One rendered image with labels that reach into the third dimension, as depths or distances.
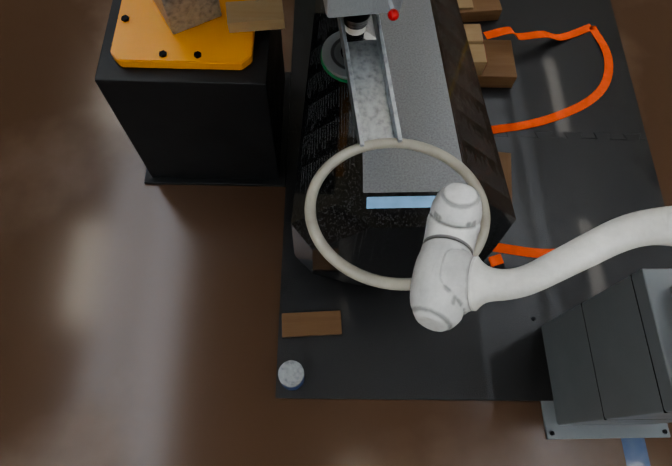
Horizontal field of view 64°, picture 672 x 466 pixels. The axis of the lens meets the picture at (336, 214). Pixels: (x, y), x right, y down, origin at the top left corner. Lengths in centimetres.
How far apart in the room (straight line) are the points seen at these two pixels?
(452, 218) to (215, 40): 126
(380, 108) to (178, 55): 77
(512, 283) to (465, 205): 17
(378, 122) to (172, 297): 127
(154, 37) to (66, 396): 144
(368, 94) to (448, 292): 82
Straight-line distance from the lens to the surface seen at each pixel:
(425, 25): 209
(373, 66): 171
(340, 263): 133
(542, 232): 267
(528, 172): 279
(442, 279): 100
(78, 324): 256
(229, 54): 201
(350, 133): 182
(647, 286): 183
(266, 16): 204
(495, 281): 102
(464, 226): 108
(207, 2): 206
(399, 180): 170
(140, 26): 216
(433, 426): 235
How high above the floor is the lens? 230
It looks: 66 degrees down
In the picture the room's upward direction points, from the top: 5 degrees clockwise
